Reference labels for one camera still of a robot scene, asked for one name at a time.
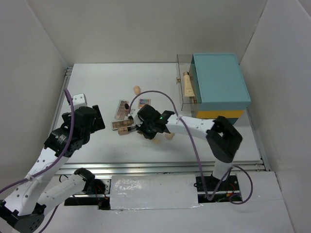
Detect beige foundation tube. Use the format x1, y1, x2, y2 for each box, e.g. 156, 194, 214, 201
183, 72, 195, 98

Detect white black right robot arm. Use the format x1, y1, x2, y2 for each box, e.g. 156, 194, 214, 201
133, 105, 242, 190

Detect white foam front panel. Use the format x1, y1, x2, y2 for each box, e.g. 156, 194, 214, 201
110, 174, 199, 210

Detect pink eyeshadow palette tilted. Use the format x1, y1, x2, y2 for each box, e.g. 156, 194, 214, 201
115, 100, 128, 120

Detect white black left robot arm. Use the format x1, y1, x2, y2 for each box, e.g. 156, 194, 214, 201
0, 90, 106, 233

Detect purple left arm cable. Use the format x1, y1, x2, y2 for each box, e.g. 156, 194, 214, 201
0, 88, 73, 233

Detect long eyeshadow palette horizontal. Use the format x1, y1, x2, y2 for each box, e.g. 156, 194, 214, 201
111, 119, 134, 131

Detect lying foundation bottle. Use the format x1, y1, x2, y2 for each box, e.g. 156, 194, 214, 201
118, 127, 136, 136

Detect aluminium table frame rails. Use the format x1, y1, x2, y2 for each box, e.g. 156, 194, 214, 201
53, 65, 270, 174

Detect teal yellow drawer cabinet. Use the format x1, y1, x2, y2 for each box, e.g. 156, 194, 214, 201
190, 53, 251, 125

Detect beige makeup sponge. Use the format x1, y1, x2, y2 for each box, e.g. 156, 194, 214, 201
133, 85, 141, 95
165, 133, 175, 140
152, 138, 161, 144

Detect colourful small eyeshadow palette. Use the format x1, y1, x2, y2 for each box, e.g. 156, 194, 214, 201
138, 99, 151, 109

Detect clear top drawer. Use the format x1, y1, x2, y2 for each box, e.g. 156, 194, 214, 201
176, 54, 201, 112

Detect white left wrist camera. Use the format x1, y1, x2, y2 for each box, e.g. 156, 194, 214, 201
72, 93, 87, 110

